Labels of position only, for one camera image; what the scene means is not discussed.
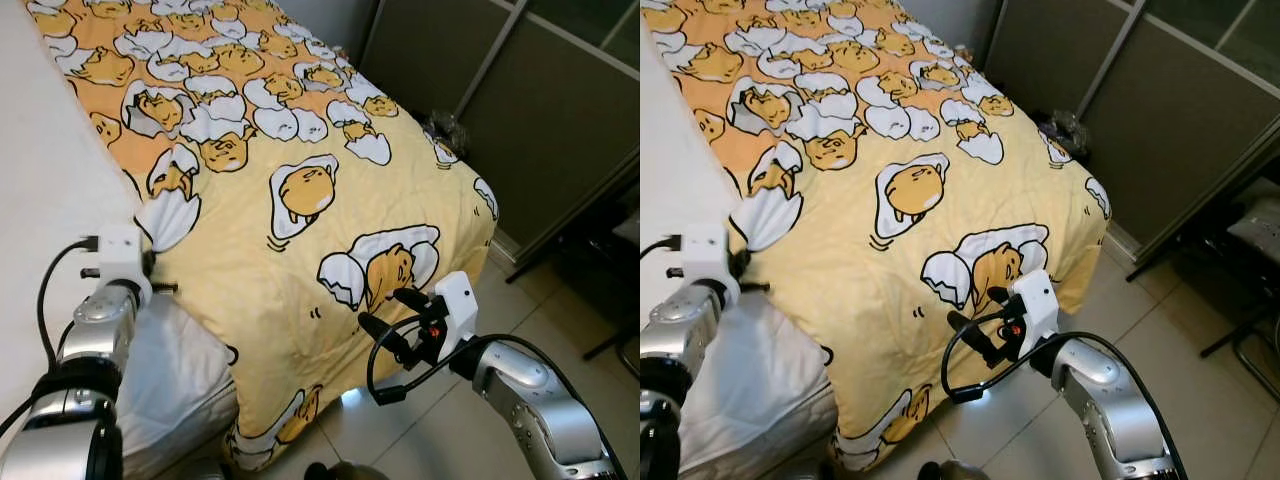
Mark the yellow egg print blanket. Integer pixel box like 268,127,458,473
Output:
640,0,1111,471
25,0,499,473

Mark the white mattress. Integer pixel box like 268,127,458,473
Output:
640,20,839,480
0,0,241,480

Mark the dark robot foot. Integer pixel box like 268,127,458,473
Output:
918,460,1001,480
303,460,393,480

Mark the crumpled clear plastic bag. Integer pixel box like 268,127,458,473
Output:
1040,110,1089,161
425,112,466,166

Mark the dark sliding door wardrobe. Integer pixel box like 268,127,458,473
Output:
975,0,1280,281
355,0,641,281

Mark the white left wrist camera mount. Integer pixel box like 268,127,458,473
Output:
95,223,153,306
680,222,741,306

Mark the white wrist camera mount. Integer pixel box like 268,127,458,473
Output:
1012,268,1059,356
432,271,479,363
95,223,153,306
680,222,741,306

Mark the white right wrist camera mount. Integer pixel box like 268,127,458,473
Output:
1012,268,1059,356
432,271,479,363

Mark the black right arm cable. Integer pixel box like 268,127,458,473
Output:
366,315,481,406
942,315,1061,404

